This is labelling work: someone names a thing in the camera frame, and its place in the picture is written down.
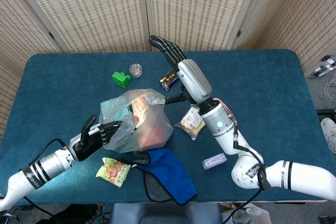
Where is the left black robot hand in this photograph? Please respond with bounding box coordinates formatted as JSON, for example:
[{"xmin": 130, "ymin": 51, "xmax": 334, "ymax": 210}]
[{"xmin": 68, "ymin": 115, "xmax": 124, "ymax": 162}]

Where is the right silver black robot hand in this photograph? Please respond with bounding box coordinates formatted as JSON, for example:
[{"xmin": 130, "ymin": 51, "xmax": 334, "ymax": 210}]
[{"xmin": 148, "ymin": 35, "xmax": 213, "ymax": 105}]

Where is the clear plastic bag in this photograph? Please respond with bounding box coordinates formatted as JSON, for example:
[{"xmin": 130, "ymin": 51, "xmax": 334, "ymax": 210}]
[{"xmin": 99, "ymin": 88, "xmax": 174, "ymax": 154}]

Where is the bread packet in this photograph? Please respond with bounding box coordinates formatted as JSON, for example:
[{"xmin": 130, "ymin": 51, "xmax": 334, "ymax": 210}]
[{"xmin": 175, "ymin": 104, "xmax": 207, "ymax": 141}]

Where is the crumpled plastic bag with bottle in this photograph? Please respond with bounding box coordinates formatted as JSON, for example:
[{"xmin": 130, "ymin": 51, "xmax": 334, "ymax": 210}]
[{"xmin": 222, "ymin": 202, "xmax": 272, "ymax": 224}]

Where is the black gold box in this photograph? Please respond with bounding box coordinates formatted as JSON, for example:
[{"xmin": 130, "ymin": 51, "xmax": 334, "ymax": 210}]
[{"xmin": 159, "ymin": 68, "xmax": 182, "ymax": 92}]

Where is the green snack packet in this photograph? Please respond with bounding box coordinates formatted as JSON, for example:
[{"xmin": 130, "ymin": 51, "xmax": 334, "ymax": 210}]
[{"xmin": 96, "ymin": 157, "xmax": 132, "ymax": 188}]

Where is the teal table cover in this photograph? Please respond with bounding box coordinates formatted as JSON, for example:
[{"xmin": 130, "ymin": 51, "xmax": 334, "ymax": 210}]
[{"xmin": 0, "ymin": 48, "xmax": 333, "ymax": 206}]

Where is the small round clear jar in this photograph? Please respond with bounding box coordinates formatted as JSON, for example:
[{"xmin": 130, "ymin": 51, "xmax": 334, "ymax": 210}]
[{"xmin": 129, "ymin": 63, "xmax": 143, "ymax": 78}]

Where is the orange cardboard box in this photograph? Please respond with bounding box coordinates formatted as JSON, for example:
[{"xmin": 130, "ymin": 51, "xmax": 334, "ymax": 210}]
[{"xmin": 131, "ymin": 97, "xmax": 166, "ymax": 150}]

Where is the woven folding screen panel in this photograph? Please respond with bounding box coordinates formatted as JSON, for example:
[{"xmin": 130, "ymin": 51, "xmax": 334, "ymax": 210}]
[
  {"xmin": 6, "ymin": 0, "xmax": 153, "ymax": 53},
  {"xmin": 232, "ymin": 0, "xmax": 300, "ymax": 50},
  {"xmin": 143, "ymin": 0, "xmax": 257, "ymax": 51},
  {"xmin": 258, "ymin": 0, "xmax": 336, "ymax": 77},
  {"xmin": 0, "ymin": 0, "xmax": 65, "ymax": 141}
]

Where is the green toy block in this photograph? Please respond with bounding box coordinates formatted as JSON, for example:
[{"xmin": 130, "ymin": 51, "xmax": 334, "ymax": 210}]
[{"xmin": 111, "ymin": 71, "xmax": 132, "ymax": 88}]

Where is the blue grey cloth black trim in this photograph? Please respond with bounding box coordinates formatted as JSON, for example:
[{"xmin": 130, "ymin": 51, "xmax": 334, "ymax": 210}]
[{"xmin": 120, "ymin": 147, "xmax": 198, "ymax": 206}]

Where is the dark grey robot torso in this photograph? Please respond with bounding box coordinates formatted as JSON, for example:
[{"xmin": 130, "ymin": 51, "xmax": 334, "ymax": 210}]
[{"xmin": 109, "ymin": 202, "xmax": 223, "ymax": 224}]

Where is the white power strip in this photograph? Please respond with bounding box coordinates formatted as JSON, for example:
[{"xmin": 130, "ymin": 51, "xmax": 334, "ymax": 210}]
[{"xmin": 312, "ymin": 55, "xmax": 336, "ymax": 77}]

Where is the black furniture base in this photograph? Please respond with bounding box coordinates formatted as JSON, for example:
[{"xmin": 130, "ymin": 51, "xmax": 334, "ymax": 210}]
[{"xmin": 316, "ymin": 108, "xmax": 336, "ymax": 123}]

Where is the white sneaker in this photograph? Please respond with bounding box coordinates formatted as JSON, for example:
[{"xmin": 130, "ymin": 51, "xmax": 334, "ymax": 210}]
[{"xmin": 319, "ymin": 118, "xmax": 336, "ymax": 154}]

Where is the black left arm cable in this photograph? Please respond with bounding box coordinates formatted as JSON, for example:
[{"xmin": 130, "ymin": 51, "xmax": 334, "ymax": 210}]
[{"xmin": 22, "ymin": 137, "xmax": 70, "ymax": 224}]

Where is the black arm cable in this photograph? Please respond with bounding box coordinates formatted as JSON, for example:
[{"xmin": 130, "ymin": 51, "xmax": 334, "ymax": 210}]
[
  {"xmin": 222, "ymin": 134, "xmax": 266, "ymax": 224},
  {"xmin": 22, "ymin": 137, "xmax": 70, "ymax": 224}
]

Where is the blue floor cable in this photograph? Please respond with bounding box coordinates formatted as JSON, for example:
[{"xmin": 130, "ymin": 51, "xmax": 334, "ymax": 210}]
[{"xmin": 94, "ymin": 203, "xmax": 112, "ymax": 224}]

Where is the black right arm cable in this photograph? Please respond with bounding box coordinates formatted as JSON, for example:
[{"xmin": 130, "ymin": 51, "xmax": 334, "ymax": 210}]
[{"xmin": 222, "ymin": 134, "xmax": 266, "ymax": 224}]

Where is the clear box of white cable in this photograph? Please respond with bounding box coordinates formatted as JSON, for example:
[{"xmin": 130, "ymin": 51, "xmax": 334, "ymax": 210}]
[{"xmin": 202, "ymin": 152, "xmax": 227, "ymax": 171}]

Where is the white cable bundle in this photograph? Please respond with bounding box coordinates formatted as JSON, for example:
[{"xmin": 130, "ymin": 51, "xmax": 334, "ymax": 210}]
[{"xmin": 322, "ymin": 76, "xmax": 336, "ymax": 101}]

